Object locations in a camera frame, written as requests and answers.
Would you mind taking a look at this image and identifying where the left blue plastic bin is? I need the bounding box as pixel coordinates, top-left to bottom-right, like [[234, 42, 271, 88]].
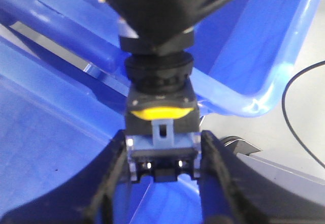
[[0, 0, 204, 224]]

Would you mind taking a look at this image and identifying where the yellow mushroom push button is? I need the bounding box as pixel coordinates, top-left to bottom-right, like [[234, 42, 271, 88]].
[[98, 0, 231, 183]]

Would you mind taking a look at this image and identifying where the right blue plastic bin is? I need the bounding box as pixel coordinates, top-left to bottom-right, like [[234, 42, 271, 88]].
[[187, 0, 319, 117]]

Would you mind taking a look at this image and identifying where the black cable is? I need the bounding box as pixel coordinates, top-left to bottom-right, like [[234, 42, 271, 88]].
[[281, 60, 325, 169]]

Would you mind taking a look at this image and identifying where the blue plastic bin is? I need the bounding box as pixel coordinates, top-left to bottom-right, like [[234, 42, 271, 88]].
[[0, 0, 204, 224], [187, 0, 319, 117]]

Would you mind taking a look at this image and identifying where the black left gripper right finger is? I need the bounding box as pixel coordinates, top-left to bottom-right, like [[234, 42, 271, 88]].
[[198, 131, 324, 223]]

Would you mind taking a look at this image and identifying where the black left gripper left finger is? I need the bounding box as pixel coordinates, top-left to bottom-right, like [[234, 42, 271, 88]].
[[1, 130, 127, 223]]

